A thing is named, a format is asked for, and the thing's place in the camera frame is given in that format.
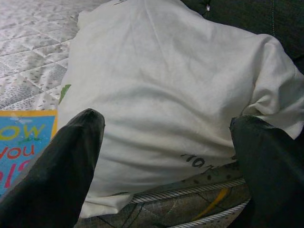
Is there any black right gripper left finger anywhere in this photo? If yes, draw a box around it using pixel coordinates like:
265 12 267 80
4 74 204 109
0 108 105 228

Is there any white pillow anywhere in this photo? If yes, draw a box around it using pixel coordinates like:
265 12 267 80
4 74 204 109
57 0 304 218

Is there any blue yellow children's book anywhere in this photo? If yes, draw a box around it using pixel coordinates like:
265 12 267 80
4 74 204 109
0 109 59 198

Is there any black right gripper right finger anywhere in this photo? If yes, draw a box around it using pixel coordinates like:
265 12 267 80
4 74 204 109
229 115 304 228

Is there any black tufted headboard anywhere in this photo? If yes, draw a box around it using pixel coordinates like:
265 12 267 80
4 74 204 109
180 0 304 74

